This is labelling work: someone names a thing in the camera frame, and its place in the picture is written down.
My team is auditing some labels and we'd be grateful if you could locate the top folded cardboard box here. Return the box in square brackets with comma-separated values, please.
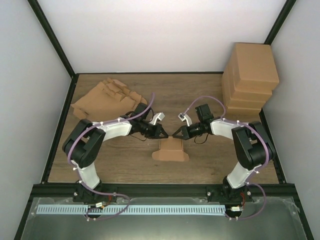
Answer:
[227, 42, 280, 92]

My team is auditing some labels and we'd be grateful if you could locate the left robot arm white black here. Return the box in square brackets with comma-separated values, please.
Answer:
[62, 103, 169, 202]

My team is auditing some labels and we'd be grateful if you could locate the clear acrylic plate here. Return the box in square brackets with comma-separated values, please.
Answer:
[22, 197, 306, 240]

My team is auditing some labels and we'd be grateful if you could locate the black aluminium frame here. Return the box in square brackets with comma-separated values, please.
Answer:
[14, 0, 314, 240]

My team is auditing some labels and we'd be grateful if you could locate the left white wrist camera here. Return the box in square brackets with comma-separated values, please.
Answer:
[149, 112, 165, 126]

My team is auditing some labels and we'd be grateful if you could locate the folded cardboard box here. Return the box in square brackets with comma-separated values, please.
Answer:
[224, 100, 265, 115]
[222, 85, 272, 109]
[221, 70, 272, 102]
[227, 42, 280, 92]

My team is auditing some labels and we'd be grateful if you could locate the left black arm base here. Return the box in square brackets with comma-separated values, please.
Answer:
[72, 182, 118, 204]

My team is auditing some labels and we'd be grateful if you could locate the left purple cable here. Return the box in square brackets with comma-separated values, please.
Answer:
[67, 92, 156, 221]

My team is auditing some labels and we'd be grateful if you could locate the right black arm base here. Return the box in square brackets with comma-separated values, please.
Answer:
[205, 177, 252, 204]

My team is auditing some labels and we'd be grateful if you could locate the stack of flat cardboard blanks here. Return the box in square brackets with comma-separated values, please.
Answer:
[71, 78, 147, 122]

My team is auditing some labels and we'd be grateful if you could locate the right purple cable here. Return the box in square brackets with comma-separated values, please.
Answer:
[183, 96, 272, 221]

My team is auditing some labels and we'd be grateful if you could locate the brown cardboard box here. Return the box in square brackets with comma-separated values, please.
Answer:
[151, 136, 190, 162]

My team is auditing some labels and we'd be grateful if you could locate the purple cable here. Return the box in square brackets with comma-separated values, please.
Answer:
[67, 92, 156, 221]
[183, 96, 272, 221]

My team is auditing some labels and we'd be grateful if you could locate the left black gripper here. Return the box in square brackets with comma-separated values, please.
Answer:
[138, 120, 168, 139]

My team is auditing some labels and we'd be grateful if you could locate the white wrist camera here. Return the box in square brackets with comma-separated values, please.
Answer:
[178, 112, 193, 127]
[149, 112, 165, 126]

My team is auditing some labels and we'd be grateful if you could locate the bottom folded cardboard box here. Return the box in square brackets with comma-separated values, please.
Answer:
[224, 100, 265, 115]

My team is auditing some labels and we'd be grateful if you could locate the light blue slotted cable duct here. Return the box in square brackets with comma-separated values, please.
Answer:
[36, 204, 226, 216]

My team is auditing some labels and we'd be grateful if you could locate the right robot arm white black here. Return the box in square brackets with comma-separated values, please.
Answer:
[172, 104, 276, 202]

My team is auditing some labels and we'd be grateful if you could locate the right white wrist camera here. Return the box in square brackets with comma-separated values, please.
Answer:
[178, 112, 193, 127]

